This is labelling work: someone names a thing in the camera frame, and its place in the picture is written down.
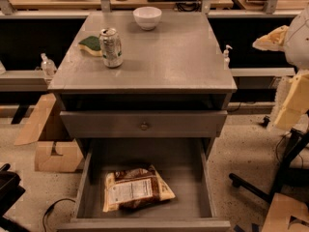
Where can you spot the black object bottom left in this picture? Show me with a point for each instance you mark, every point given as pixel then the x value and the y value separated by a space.
pixel 10 192

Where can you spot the wooden back shelf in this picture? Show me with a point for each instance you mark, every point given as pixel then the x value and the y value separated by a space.
pixel 84 5

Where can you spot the silver soda can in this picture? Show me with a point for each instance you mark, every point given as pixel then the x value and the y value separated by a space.
pixel 111 48

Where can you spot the cardboard box on floor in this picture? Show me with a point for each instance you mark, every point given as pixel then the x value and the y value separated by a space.
pixel 57 156

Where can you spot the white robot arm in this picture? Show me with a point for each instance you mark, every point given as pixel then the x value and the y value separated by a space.
pixel 296 49

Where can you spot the clear bottle left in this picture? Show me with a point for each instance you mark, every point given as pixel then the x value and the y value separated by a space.
pixel 48 66

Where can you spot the closed grey top drawer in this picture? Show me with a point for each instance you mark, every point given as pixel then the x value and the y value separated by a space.
pixel 100 124

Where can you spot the white bowl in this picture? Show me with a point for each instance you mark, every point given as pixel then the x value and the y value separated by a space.
pixel 147 17

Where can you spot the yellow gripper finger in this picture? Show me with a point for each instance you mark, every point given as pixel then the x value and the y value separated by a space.
pixel 273 41
pixel 295 104

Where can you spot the green yellow sponge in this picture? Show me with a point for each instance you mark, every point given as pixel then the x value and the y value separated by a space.
pixel 91 45

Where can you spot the brown chip bag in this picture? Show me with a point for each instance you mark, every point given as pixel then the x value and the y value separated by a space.
pixel 134 188

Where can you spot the white pump bottle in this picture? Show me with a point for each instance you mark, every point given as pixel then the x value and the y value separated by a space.
pixel 226 56

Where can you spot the cardboard piece bottom right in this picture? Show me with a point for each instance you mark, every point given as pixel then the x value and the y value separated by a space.
pixel 286 214

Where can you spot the grey drawer cabinet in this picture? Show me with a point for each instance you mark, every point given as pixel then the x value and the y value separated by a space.
pixel 178 66

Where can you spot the open grey middle drawer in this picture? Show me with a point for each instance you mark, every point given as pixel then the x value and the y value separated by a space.
pixel 182 164

